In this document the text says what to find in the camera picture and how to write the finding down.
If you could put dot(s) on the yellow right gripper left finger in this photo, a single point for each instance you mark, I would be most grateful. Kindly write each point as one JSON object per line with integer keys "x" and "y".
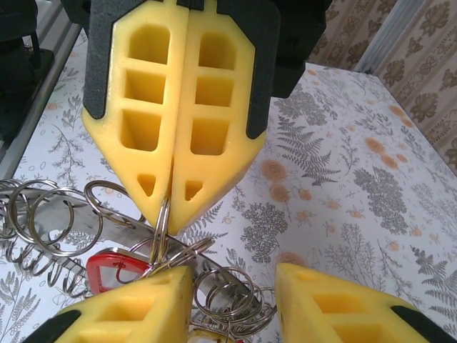
{"x": 135, "y": 314}

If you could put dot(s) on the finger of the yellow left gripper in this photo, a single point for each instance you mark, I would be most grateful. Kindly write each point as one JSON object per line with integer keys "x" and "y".
{"x": 121, "y": 103}
{"x": 242, "y": 107}

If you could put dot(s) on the aluminium left corner post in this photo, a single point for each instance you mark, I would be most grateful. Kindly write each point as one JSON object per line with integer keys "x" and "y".
{"x": 383, "y": 35}

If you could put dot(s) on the aluminium front mounting rail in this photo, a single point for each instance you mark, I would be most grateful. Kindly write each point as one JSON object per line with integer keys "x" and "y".
{"x": 62, "y": 60}

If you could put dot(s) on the red key tag white label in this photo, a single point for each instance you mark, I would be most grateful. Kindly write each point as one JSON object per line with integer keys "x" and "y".
{"x": 94, "y": 271}

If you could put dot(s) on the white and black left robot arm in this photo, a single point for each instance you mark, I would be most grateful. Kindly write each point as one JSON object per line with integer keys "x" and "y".
{"x": 14, "y": 89}

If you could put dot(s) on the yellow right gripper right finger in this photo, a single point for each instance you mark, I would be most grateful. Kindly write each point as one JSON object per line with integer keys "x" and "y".
{"x": 342, "y": 314}

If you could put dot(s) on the large metal keyring with rings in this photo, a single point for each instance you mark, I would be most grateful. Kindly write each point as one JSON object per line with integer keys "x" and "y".
{"x": 118, "y": 224}

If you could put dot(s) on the yellow key tag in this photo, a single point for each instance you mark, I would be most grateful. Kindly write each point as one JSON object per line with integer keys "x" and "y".
{"x": 207, "y": 336}

